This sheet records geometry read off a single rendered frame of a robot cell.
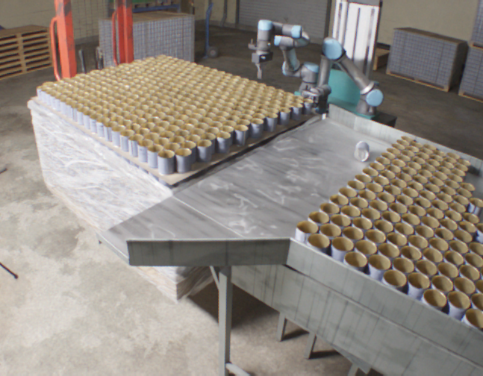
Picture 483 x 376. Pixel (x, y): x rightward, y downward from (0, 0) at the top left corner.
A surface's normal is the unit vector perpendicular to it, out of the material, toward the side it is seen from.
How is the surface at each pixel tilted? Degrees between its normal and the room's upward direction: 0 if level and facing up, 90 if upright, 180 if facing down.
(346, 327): 90
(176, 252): 90
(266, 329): 0
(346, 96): 90
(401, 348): 90
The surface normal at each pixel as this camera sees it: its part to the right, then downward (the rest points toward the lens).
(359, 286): -0.64, 0.36
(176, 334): 0.05, -0.86
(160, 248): 0.10, 0.51
